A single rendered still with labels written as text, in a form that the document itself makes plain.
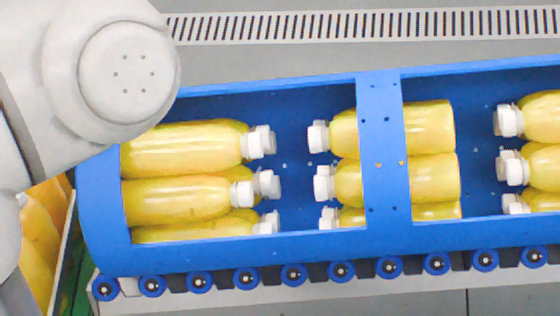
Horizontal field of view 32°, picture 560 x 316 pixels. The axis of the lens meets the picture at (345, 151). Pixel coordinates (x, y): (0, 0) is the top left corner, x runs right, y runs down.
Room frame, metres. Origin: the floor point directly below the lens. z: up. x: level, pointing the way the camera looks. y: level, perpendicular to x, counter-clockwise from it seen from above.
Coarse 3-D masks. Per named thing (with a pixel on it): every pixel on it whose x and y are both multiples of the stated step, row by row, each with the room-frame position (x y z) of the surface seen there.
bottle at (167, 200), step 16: (176, 176) 0.93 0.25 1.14; (192, 176) 0.92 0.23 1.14; (208, 176) 0.92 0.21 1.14; (128, 192) 0.91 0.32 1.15; (144, 192) 0.90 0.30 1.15; (160, 192) 0.90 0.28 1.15; (176, 192) 0.89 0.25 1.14; (192, 192) 0.89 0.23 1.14; (208, 192) 0.89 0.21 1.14; (224, 192) 0.89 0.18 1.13; (128, 208) 0.89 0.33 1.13; (144, 208) 0.88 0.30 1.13; (160, 208) 0.88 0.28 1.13; (176, 208) 0.88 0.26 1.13; (192, 208) 0.87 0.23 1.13; (208, 208) 0.87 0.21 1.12; (224, 208) 0.87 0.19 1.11; (128, 224) 0.88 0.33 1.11; (144, 224) 0.88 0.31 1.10; (160, 224) 0.88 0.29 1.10
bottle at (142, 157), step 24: (120, 144) 0.96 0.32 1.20; (144, 144) 0.95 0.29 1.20; (168, 144) 0.94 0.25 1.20; (192, 144) 0.94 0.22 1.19; (216, 144) 0.93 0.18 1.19; (240, 144) 0.94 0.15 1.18; (120, 168) 0.93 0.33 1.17; (144, 168) 0.93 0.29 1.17; (168, 168) 0.92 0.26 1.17; (192, 168) 0.92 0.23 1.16; (216, 168) 0.92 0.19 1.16
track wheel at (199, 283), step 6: (186, 276) 0.86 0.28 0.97; (192, 276) 0.86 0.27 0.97; (198, 276) 0.86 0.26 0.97; (204, 276) 0.86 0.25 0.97; (210, 276) 0.86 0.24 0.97; (186, 282) 0.85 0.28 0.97; (192, 282) 0.85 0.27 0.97; (198, 282) 0.85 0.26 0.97; (204, 282) 0.85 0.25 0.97; (210, 282) 0.85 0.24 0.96; (192, 288) 0.85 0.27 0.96; (198, 288) 0.85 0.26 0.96; (204, 288) 0.84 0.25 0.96; (210, 288) 0.85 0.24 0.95; (198, 294) 0.84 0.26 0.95
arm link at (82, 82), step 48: (0, 0) 0.54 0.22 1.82; (48, 0) 0.52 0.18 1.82; (96, 0) 0.51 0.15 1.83; (144, 0) 0.54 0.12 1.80; (0, 48) 0.48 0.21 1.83; (48, 48) 0.47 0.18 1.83; (96, 48) 0.46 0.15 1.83; (144, 48) 0.47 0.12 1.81; (0, 96) 0.45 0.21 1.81; (48, 96) 0.45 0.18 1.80; (96, 96) 0.44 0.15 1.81; (144, 96) 0.45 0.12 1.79; (48, 144) 0.44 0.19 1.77; (96, 144) 0.45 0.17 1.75
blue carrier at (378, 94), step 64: (448, 64) 1.01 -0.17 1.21; (512, 64) 0.98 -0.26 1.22; (384, 128) 0.89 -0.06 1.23; (384, 192) 0.82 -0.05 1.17; (512, 192) 0.94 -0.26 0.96; (128, 256) 0.82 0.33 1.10; (192, 256) 0.82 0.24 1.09; (256, 256) 0.81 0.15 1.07; (320, 256) 0.81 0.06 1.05; (384, 256) 0.81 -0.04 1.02
